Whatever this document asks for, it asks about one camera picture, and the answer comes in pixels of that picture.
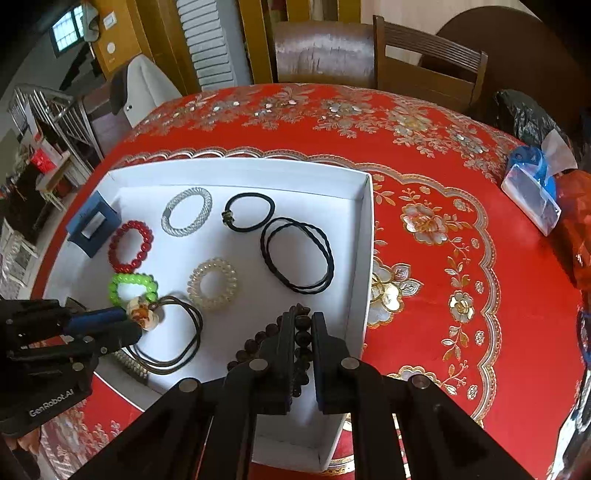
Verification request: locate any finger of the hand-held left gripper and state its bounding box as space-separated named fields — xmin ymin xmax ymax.
xmin=90 ymin=320 xmax=144 ymax=357
xmin=60 ymin=307 xmax=127 ymax=335

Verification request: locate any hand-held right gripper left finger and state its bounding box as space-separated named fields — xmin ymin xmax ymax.
xmin=92 ymin=310 xmax=301 ymax=480

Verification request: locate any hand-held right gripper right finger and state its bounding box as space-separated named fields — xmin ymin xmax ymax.
xmin=310 ymin=311 xmax=529 ymax=480

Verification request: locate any hair tie with flower charm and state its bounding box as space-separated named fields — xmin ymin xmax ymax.
xmin=121 ymin=295 xmax=205 ymax=376

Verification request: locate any brown bead bracelet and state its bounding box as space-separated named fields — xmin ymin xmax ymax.
xmin=227 ymin=302 xmax=319 ymax=398

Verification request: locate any silver metal wristwatch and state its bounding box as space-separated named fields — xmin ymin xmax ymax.
xmin=113 ymin=350 xmax=151 ymax=386

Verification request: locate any green bead bracelet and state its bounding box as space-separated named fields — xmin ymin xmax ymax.
xmin=107 ymin=272 xmax=159 ymax=305

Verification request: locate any red bead bracelet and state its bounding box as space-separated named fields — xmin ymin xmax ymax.
xmin=108 ymin=220 xmax=155 ymax=274

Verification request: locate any clear spiral hair tie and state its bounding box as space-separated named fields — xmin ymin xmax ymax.
xmin=187 ymin=258 xmax=240 ymax=311

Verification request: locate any thin black twisted hair tie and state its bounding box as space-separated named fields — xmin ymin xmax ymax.
xmin=260 ymin=217 xmax=334 ymax=294

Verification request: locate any white rectangular tray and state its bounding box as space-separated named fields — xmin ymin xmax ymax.
xmin=32 ymin=159 xmax=375 ymax=472

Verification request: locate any black hair tie gold bead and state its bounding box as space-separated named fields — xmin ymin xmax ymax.
xmin=222 ymin=191 xmax=276 ymax=233

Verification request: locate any blue hair claw clip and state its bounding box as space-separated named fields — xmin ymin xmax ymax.
xmin=66 ymin=190 xmax=122 ymax=258

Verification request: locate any red floral tablecloth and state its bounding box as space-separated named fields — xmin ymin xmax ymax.
xmin=39 ymin=83 xmax=591 ymax=480

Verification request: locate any red box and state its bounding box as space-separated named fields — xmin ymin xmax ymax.
xmin=30 ymin=148 xmax=61 ymax=175

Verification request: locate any metal rack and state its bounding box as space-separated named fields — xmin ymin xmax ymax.
xmin=9 ymin=85 xmax=105 ymax=171

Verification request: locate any clear plastic bag blue item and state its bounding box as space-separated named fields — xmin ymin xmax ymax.
xmin=501 ymin=145 xmax=563 ymax=237

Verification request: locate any window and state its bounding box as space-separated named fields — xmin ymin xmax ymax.
xmin=50 ymin=8 xmax=86 ymax=51

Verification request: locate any orange plastic bag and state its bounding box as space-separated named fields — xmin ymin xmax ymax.
xmin=551 ymin=170 xmax=591 ymax=289

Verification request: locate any wooden slatted chair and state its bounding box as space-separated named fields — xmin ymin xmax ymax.
xmin=373 ymin=15 xmax=489 ymax=116

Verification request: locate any white ribbed shutter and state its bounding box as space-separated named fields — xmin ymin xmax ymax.
xmin=175 ymin=0 xmax=232 ymax=88

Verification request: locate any upholstered wooden chair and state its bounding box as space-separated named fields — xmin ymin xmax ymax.
xmin=270 ymin=18 xmax=377 ymax=88

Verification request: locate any black plastic bag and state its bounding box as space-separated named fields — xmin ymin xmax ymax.
xmin=492 ymin=89 xmax=571 ymax=153

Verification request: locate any round brown table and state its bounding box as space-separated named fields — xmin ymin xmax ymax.
xmin=436 ymin=4 xmax=591 ymax=134

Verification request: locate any silver mesh bracelet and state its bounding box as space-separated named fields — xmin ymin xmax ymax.
xmin=161 ymin=187 xmax=213 ymax=239

